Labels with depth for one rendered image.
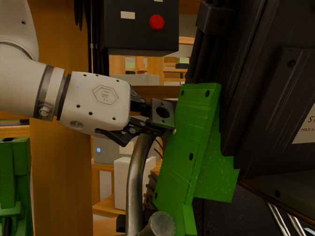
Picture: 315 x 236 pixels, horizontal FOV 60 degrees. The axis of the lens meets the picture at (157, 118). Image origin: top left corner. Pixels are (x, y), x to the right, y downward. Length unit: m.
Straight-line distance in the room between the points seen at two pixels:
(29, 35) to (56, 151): 0.31
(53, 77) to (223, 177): 0.28
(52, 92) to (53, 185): 0.37
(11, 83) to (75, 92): 0.08
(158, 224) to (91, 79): 0.24
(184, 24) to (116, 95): 11.46
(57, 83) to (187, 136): 0.20
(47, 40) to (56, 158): 0.28
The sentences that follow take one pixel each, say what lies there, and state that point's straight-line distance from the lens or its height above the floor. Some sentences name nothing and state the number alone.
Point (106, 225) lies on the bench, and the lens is 0.84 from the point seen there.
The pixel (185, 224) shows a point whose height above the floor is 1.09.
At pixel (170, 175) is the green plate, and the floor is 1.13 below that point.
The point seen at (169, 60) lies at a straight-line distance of 8.03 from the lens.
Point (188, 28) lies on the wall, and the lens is 11.91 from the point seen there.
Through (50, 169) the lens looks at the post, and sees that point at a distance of 0.72.
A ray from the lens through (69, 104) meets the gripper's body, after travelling 0.41.
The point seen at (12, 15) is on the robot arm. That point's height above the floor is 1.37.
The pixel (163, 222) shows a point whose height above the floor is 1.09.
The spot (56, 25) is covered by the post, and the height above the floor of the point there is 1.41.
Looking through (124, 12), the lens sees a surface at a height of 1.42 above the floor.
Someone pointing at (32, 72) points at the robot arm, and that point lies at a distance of 0.42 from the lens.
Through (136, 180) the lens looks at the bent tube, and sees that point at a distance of 0.52.
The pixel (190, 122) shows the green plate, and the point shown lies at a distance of 0.40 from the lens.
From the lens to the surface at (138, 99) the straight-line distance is 0.47.
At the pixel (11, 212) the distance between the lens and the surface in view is 0.58.
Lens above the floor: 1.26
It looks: 6 degrees down
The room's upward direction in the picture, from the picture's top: straight up
